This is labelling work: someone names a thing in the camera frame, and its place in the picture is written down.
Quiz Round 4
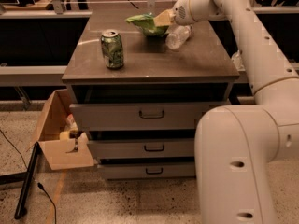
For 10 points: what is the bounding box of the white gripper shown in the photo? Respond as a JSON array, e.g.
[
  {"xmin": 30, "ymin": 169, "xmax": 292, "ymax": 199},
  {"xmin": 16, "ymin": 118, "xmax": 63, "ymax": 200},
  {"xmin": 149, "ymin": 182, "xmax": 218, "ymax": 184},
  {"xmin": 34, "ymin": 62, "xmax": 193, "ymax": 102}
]
[{"xmin": 153, "ymin": 0, "xmax": 225, "ymax": 27}]

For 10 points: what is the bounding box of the green rice chip bag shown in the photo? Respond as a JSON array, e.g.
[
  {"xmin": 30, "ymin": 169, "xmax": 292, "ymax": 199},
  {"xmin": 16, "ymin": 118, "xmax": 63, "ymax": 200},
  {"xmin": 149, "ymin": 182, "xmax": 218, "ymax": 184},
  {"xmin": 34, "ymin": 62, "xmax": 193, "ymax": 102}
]
[{"xmin": 125, "ymin": 13, "xmax": 168, "ymax": 36}]

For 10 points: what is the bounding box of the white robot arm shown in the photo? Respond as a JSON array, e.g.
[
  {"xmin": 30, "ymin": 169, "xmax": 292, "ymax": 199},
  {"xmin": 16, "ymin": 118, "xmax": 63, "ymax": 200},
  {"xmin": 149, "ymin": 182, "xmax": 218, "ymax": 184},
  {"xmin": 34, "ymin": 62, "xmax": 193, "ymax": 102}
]
[{"xmin": 154, "ymin": 0, "xmax": 299, "ymax": 224}]

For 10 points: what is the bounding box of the clear plastic water bottle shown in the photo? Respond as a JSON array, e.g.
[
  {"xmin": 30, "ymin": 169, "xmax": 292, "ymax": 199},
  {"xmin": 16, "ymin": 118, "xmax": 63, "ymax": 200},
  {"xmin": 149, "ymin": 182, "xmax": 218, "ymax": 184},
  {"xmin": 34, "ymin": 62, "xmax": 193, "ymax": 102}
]
[{"xmin": 165, "ymin": 25, "xmax": 192, "ymax": 50}]

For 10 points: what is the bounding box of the green soda can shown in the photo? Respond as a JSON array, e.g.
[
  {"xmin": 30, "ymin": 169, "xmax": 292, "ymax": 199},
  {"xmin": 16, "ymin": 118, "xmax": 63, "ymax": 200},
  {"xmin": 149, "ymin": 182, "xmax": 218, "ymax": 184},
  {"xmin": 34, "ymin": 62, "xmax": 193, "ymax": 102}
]
[{"xmin": 100, "ymin": 29, "xmax": 124, "ymax": 69}]

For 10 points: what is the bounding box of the left clear sanitizer bottle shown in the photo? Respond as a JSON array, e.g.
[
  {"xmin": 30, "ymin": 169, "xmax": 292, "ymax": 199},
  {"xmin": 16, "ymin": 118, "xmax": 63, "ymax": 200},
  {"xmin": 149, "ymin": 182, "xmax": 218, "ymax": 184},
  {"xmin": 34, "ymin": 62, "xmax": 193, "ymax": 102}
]
[{"xmin": 231, "ymin": 50, "xmax": 244, "ymax": 70}]

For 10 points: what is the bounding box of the grey drawer cabinet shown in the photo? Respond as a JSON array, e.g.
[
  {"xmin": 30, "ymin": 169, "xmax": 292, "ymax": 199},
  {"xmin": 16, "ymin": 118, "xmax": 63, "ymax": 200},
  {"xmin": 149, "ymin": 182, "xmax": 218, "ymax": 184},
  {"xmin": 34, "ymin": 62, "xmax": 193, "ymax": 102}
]
[{"xmin": 63, "ymin": 9, "xmax": 238, "ymax": 166}]

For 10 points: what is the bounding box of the tape roll in box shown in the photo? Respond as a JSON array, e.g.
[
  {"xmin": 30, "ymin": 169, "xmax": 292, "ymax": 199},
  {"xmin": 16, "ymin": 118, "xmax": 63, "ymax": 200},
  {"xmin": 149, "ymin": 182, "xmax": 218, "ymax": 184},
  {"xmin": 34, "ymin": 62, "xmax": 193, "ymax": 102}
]
[{"xmin": 59, "ymin": 131, "xmax": 70, "ymax": 140}]

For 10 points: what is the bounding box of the open cardboard box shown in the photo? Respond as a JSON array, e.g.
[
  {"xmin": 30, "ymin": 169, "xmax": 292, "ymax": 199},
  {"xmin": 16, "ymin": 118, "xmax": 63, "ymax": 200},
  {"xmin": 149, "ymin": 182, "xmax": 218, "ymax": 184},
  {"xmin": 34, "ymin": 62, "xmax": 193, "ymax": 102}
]
[{"xmin": 29, "ymin": 89, "xmax": 93, "ymax": 170}]

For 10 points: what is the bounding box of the black monitor stand bar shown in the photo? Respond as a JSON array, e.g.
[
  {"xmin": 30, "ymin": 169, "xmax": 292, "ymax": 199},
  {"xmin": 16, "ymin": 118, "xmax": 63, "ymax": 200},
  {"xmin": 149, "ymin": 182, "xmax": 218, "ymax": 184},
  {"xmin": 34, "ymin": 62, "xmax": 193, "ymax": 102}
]
[{"xmin": 14, "ymin": 142, "xmax": 40, "ymax": 219}]

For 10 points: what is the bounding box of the black floor cable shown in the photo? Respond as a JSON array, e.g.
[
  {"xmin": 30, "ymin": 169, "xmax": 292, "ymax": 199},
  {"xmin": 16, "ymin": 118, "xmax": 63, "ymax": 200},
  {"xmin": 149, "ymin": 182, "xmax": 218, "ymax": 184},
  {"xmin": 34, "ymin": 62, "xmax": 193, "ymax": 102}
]
[{"xmin": 0, "ymin": 128, "xmax": 58, "ymax": 224}]

